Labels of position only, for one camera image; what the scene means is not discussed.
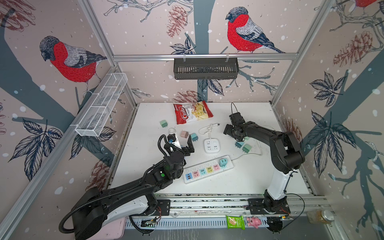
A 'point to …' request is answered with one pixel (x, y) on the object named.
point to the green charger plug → (246, 148)
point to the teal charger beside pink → (194, 137)
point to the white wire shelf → (100, 105)
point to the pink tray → (115, 230)
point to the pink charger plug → (184, 134)
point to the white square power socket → (211, 145)
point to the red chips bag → (186, 112)
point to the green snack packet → (235, 222)
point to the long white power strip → (201, 170)
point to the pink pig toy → (254, 221)
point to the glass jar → (320, 217)
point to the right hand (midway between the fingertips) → (229, 133)
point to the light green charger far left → (163, 123)
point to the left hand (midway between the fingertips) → (182, 138)
